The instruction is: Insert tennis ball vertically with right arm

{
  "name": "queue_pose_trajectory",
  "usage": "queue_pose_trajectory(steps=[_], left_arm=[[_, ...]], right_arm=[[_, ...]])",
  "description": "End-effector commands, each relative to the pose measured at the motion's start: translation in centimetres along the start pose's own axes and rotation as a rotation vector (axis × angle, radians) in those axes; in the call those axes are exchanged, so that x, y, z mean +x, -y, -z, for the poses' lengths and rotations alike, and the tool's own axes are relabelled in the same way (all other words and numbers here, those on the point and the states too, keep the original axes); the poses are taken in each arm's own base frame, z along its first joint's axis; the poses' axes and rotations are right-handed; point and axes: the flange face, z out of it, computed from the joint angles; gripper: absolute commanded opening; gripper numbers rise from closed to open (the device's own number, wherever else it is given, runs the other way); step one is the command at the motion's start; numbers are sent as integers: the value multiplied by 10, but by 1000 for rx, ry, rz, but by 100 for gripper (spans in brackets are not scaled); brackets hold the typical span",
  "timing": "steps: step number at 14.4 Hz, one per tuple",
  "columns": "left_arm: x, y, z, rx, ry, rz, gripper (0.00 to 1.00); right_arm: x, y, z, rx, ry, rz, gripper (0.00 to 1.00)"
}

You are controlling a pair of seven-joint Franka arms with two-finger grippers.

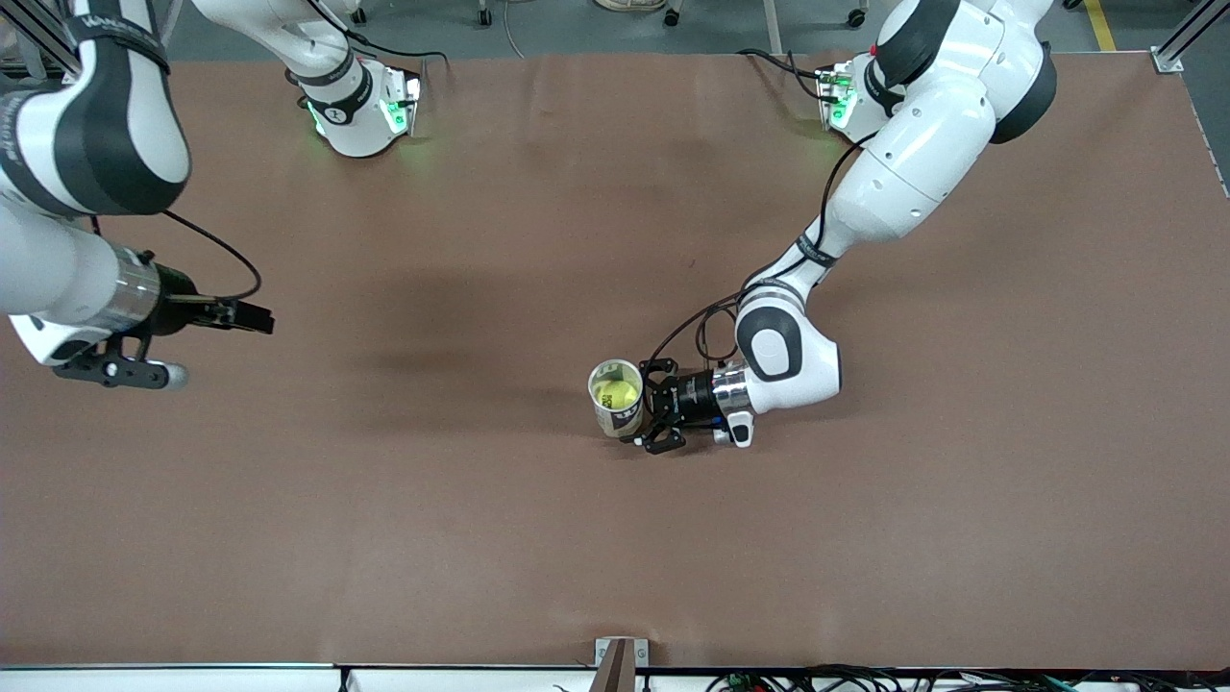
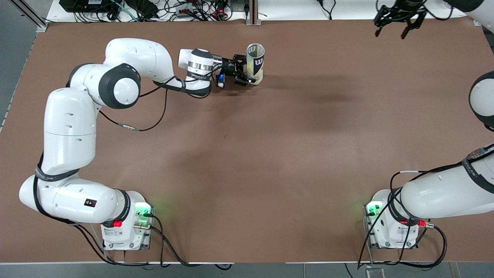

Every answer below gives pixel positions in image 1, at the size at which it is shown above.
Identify clear plastic tennis ball can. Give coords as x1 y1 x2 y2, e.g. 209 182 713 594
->
587 358 646 440

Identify brown table cover sheet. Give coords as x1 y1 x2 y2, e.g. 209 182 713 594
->
0 53 1230 671

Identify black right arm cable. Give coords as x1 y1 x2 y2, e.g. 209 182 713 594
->
91 209 263 305

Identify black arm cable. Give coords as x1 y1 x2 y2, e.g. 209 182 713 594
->
91 209 263 305
650 130 871 371

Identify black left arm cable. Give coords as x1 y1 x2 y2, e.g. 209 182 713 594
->
650 130 871 371

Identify metal mounting bracket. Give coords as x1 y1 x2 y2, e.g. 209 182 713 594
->
594 636 651 669

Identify aluminium frame post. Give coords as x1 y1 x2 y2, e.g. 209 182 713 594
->
1153 0 1230 74
0 0 87 83

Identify black right base cable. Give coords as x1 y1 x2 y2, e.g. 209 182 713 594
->
288 0 453 76

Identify black base cable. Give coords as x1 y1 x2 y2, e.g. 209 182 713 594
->
288 0 453 76
738 48 837 105

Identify black left base cable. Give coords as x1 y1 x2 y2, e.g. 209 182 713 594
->
738 48 837 105

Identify black cable bundle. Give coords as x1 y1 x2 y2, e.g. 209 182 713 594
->
706 665 1230 692

